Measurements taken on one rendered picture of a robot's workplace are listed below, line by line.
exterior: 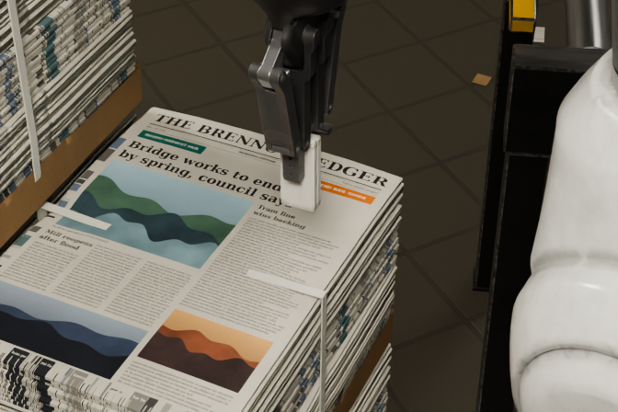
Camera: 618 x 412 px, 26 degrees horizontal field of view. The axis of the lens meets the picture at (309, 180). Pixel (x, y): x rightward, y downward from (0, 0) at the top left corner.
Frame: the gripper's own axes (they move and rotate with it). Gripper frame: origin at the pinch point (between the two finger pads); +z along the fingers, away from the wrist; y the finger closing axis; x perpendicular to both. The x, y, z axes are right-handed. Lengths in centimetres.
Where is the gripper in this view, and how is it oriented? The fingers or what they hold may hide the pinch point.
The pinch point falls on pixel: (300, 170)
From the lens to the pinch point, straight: 108.1
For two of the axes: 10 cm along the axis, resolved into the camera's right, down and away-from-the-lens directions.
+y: -4.2, 5.6, -7.1
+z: 0.0, 7.8, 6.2
